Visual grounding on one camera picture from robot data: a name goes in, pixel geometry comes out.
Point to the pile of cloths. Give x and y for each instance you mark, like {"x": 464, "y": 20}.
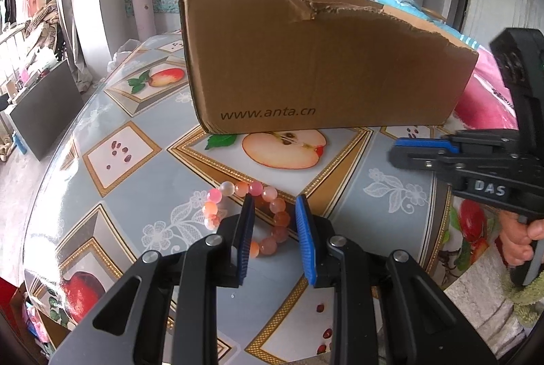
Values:
{"x": 44, "y": 23}

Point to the white plastic bag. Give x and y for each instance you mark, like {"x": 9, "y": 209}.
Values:
{"x": 123, "y": 55}

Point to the pink floral blanket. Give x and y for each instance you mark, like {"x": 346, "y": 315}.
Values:
{"x": 484, "y": 106}

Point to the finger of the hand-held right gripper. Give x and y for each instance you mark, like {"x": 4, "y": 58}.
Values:
{"x": 420, "y": 144}
{"x": 416, "y": 162}

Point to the metal window railing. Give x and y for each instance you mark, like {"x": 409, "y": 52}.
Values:
{"x": 10, "y": 59}

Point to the brown cardboard box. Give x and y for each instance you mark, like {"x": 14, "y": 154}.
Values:
{"x": 318, "y": 72}

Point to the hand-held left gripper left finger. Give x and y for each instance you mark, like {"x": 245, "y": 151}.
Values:
{"x": 244, "y": 246}

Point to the person's right hand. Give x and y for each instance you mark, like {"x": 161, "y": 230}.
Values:
{"x": 516, "y": 246}

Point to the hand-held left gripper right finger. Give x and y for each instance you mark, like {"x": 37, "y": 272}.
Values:
{"x": 306, "y": 246}

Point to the pink bag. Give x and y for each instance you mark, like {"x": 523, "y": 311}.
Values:
{"x": 36, "y": 326}

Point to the white paper roll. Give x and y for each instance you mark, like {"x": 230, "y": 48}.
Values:
{"x": 142, "y": 8}

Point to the dark grey cabinet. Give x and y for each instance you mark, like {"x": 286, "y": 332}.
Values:
{"x": 42, "y": 110}

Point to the white fluffy garment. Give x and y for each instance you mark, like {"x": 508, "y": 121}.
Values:
{"x": 480, "y": 314}

